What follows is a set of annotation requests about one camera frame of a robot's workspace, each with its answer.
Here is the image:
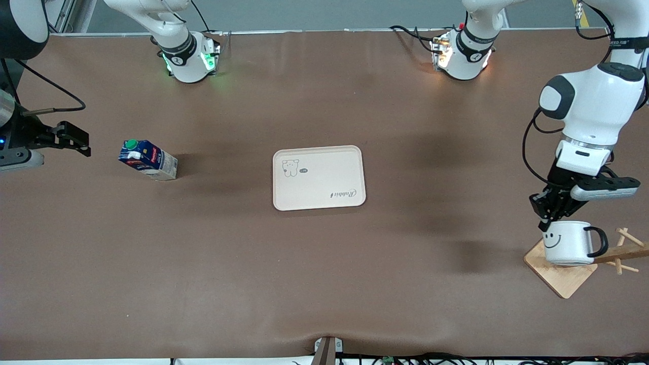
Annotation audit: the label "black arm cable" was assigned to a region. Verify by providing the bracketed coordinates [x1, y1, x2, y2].
[522, 0, 617, 186]
[0, 56, 86, 115]

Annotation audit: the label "aluminium frame profile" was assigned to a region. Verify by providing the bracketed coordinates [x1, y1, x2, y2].
[43, 0, 97, 36]

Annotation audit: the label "white smiley mug black handle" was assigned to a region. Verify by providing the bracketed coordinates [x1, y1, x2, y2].
[542, 221, 608, 267]

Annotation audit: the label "blue milk carton green cap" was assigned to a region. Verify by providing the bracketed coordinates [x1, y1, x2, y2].
[118, 139, 179, 181]

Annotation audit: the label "black left base cables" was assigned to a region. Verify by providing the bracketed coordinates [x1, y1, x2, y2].
[389, 24, 443, 54]

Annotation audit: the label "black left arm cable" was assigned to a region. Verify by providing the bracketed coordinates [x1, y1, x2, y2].
[522, 0, 617, 186]

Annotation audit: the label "wooden mug rack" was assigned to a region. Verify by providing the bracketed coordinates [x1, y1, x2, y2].
[523, 228, 649, 300]

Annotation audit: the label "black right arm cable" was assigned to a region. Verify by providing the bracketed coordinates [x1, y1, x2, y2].
[0, 56, 86, 115]

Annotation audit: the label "cream rectangular plastic tray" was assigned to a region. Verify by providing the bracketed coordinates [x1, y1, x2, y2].
[273, 145, 367, 211]

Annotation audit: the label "black right base cable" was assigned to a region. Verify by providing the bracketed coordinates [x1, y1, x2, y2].
[190, 0, 225, 37]

